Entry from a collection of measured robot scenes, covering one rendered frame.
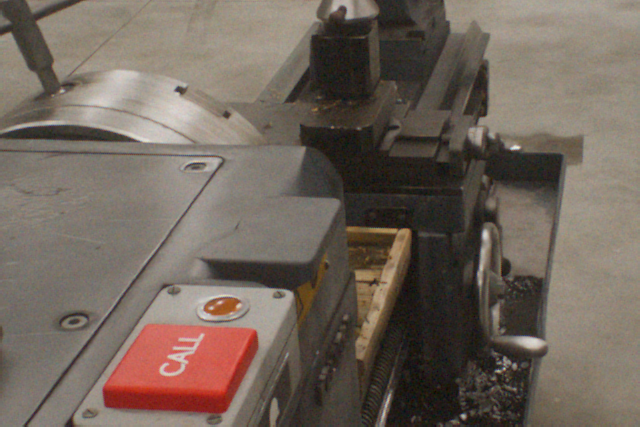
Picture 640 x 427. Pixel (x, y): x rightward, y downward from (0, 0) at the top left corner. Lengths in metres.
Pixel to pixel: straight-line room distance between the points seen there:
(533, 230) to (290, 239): 1.64
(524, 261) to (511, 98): 2.32
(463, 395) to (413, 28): 0.66
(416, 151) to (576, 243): 1.94
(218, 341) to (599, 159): 3.46
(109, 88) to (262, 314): 0.46
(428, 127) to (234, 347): 1.08
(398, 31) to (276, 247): 1.47
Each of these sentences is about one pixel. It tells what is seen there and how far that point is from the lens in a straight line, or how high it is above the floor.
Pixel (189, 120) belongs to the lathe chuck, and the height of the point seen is 1.22.
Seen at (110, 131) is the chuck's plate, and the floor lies 1.23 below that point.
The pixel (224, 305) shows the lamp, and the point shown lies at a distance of 0.70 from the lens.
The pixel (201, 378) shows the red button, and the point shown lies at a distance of 0.63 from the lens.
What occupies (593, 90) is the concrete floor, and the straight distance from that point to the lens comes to 4.63.
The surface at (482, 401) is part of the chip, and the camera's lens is 1.89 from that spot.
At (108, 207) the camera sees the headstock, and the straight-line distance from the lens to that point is 0.85.
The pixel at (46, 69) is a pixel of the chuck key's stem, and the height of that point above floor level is 1.25.
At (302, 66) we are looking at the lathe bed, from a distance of 2.30.
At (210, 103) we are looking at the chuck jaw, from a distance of 1.14.
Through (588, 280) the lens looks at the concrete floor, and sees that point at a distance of 3.38.
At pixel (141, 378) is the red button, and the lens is 0.64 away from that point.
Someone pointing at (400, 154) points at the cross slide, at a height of 0.96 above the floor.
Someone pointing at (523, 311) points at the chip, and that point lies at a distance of 2.14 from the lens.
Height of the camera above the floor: 1.60
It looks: 24 degrees down
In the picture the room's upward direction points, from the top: 4 degrees counter-clockwise
